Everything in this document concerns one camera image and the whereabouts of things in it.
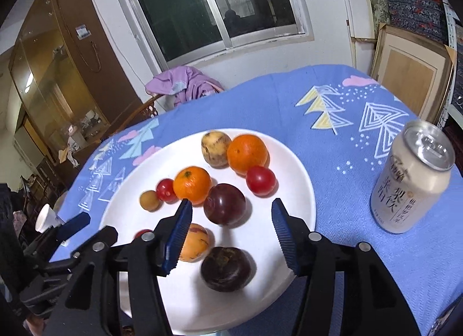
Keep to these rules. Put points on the large orange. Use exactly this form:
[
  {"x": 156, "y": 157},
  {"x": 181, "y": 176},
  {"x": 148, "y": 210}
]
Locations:
[{"x": 247, "y": 153}]

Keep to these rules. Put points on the white framed window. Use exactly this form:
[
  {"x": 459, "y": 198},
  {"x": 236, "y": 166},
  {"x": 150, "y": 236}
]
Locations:
[{"x": 202, "y": 10}]

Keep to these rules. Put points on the purple cloth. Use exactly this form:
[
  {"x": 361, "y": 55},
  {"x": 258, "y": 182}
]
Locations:
[{"x": 181, "y": 82}]

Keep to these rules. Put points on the wooden glass cabinet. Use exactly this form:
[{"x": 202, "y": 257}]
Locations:
[{"x": 72, "y": 68}]

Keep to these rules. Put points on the striped tan pepino melon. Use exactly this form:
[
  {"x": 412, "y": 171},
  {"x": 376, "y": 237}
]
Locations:
[{"x": 197, "y": 243}]

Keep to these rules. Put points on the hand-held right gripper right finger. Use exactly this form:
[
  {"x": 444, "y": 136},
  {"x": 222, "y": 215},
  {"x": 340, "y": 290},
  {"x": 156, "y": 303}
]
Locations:
[{"x": 285, "y": 238}]

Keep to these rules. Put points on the white board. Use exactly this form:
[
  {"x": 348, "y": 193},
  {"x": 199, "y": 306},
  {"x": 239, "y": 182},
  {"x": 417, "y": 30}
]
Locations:
[{"x": 358, "y": 14}]

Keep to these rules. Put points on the blue printed tablecloth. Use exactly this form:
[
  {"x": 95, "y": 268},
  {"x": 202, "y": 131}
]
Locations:
[{"x": 343, "y": 195}]

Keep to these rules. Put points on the dark purple mangosteen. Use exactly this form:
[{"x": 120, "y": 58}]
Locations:
[{"x": 226, "y": 269}]

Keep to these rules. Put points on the white plate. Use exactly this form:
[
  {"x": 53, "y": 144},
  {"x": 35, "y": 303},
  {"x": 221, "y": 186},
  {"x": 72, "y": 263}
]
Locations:
[{"x": 289, "y": 191}]

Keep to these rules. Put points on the dark red plum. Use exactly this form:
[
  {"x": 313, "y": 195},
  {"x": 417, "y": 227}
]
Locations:
[{"x": 224, "y": 204}]

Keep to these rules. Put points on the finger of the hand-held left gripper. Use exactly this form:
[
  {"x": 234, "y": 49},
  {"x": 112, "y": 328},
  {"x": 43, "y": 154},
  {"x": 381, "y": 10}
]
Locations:
[
  {"x": 74, "y": 225},
  {"x": 110, "y": 233}
]

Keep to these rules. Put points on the small orange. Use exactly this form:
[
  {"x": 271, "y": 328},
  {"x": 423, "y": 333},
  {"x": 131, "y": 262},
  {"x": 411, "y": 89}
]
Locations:
[{"x": 191, "y": 184}]

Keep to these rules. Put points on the white drink can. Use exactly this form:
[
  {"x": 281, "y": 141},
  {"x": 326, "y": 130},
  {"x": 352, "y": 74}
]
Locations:
[{"x": 405, "y": 191}]

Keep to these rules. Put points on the shelf of patterned boxes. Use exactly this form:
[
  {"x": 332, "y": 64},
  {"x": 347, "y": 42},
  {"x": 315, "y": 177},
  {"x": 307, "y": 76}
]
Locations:
[{"x": 416, "y": 3}]

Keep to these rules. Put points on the tan round fruit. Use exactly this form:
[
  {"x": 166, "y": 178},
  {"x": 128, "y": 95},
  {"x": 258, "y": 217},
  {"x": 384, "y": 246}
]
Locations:
[{"x": 216, "y": 148}]

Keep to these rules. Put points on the small tan longan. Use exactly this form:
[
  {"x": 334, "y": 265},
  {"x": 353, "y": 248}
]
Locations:
[{"x": 150, "y": 200}]

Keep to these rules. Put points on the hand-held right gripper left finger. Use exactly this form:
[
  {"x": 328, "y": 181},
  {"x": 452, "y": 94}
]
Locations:
[{"x": 177, "y": 238}]

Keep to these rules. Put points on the framed picture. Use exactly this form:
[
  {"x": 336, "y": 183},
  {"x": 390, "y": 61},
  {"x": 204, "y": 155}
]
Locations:
[{"x": 408, "y": 68}]

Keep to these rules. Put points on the white paper cup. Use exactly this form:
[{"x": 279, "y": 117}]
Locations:
[{"x": 45, "y": 218}]

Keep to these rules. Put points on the wooden chair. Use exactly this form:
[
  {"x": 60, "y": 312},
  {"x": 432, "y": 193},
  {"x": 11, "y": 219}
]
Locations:
[{"x": 143, "y": 110}]

